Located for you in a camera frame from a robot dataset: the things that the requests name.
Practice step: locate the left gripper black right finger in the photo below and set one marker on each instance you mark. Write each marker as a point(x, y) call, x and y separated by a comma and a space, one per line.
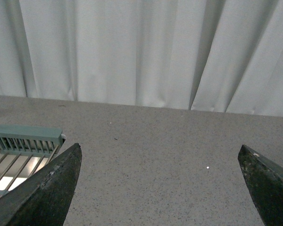
point(264, 180)

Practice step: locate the white pleated curtain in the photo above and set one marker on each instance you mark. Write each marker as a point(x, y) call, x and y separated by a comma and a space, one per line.
point(206, 55)

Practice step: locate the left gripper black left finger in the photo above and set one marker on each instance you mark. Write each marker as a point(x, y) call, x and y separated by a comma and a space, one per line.
point(44, 198)

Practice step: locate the green dish drying rack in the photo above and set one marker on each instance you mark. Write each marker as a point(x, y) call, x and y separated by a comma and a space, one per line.
point(24, 150)

